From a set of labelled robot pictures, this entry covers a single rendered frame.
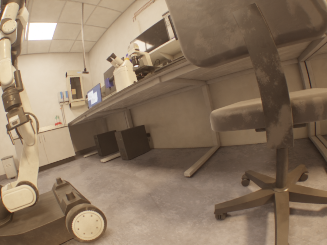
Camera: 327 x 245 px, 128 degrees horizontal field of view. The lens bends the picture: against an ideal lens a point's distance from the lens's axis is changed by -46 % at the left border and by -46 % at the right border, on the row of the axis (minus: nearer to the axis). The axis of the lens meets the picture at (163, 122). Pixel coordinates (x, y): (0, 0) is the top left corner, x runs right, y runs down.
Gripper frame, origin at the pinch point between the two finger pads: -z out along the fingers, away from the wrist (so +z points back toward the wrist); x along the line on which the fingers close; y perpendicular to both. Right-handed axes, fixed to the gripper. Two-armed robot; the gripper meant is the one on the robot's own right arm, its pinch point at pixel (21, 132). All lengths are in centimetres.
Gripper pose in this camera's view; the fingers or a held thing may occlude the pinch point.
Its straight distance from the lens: 69.3
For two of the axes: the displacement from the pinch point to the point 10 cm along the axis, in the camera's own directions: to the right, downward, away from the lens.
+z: -3.4, -9.1, -2.2
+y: -7.6, 1.3, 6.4
